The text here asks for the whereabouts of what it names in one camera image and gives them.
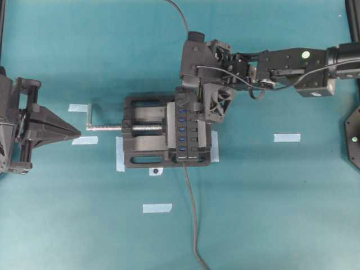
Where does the grey USB hub cable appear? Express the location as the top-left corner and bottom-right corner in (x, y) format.
(182, 162), (212, 270)

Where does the silver vise screw with crank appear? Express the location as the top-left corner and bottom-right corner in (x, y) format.
(85, 103), (163, 132)

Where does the blue tape strip right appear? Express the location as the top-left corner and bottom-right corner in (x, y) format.
(273, 133), (301, 142)

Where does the blue tape strip by finger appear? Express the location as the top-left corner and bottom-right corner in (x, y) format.
(72, 136), (98, 145)

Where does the blue tape left of vise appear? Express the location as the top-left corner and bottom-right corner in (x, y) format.
(116, 137), (125, 172)

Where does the black 3D-printed bench vise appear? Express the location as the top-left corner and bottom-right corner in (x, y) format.
(121, 96), (212, 169)

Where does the black aluminium frame post right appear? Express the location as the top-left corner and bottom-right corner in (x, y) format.
(345, 0), (359, 42)

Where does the thin black camera cable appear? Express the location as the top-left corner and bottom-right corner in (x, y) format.
(195, 63), (338, 100)

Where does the black multi-port USB hub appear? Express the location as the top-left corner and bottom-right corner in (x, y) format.
(175, 87), (208, 167)

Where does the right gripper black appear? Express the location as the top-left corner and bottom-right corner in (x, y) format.
(196, 39), (250, 122)

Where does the blue tape strip bottom centre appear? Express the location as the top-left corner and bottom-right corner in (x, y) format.
(142, 203), (173, 214)

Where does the black frame post left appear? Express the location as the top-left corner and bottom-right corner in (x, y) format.
(0, 0), (6, 52)

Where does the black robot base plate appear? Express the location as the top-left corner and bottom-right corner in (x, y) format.
(345, 106), (360, 169)

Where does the blue tape of vise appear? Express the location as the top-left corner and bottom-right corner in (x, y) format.
(116, 137), (125, 172)
(210, 130), (219, 163)

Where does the blue tape strip upper left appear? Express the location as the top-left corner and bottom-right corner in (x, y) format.
(68, 104), (88, 113)

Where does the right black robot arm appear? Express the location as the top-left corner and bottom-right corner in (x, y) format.
(182, 39), (359, 123)

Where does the blue tape right of vise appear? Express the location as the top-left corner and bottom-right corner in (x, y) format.
(210, 130), (219, 163)

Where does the black wrist camera on right gripper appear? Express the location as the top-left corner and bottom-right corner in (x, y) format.
(180, 31), (215, 89)

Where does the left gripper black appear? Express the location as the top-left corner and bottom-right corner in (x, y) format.
(1, 66), (81, 174)

